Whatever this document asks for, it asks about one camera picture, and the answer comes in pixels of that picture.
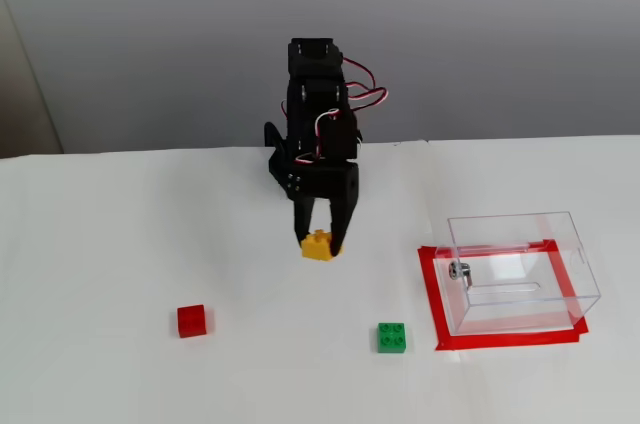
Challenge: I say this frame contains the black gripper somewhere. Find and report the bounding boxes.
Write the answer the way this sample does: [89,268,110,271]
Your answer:
[285,161,362,252]

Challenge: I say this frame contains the silver cam lock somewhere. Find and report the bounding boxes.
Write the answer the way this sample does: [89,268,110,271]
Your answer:
[448,260,477,291]

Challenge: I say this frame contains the green lego brick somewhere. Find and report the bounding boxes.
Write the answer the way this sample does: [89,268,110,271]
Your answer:
[376,322,408,355]

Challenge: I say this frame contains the red white gripper servo cable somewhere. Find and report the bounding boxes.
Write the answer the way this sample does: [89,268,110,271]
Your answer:
[293,110,342,166]

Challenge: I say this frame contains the black table clamp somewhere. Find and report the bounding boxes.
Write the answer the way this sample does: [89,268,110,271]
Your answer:
[263,121,289,154]

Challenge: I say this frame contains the red lego brick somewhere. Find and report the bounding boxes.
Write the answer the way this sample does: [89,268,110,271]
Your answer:
[176,304,208,340]

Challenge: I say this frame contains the yellow lego brick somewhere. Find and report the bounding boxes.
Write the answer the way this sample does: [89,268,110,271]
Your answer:
[300,228,346,262]

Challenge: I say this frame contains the red white looped servo cable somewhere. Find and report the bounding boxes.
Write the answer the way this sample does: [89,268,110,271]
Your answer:
[342,58,389,114]

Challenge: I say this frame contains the transparent acrylic box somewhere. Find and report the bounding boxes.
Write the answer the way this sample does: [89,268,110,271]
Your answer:
[446,211,601,338]

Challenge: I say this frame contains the red tape square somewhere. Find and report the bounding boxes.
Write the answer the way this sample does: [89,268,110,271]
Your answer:
[417,238,590,353]

